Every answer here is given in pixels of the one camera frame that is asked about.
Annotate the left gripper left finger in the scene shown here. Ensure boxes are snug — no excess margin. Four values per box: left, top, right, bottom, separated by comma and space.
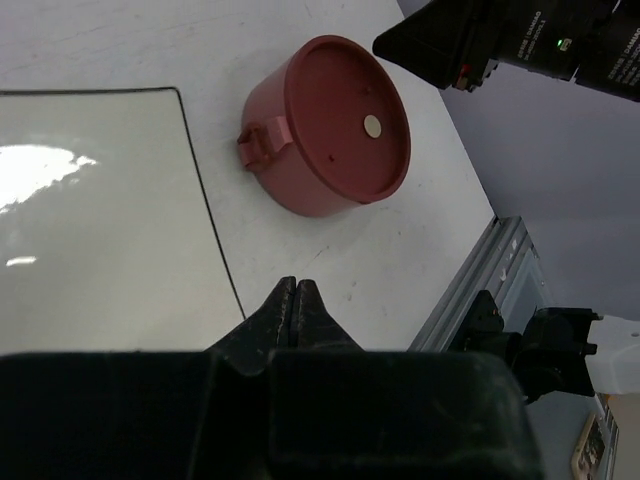
1, 277, 296, 479

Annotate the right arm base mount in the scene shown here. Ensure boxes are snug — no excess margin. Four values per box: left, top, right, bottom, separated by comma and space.
449, 290, 639, 403

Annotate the dark red lid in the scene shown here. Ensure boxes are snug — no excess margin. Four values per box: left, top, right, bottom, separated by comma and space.
284, 35, 411, 204

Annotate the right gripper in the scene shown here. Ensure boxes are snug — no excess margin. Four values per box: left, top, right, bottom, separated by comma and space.
372, 0, 505, 92

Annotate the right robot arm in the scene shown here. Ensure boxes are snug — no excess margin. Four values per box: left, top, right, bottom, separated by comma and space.
372, 0, 639, 102

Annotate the aluminium frame rail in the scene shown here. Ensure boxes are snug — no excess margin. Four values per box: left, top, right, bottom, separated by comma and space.
409, 217, 555, 351

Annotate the white square plate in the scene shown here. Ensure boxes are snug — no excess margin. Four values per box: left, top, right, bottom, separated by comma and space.
1, 88, 244, 354

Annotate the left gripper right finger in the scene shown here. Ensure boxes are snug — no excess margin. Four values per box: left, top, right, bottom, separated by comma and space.
267, 278, 546, 480

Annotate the pink bowl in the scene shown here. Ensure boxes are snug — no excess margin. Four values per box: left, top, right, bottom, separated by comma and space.
237, 51, 361, 217

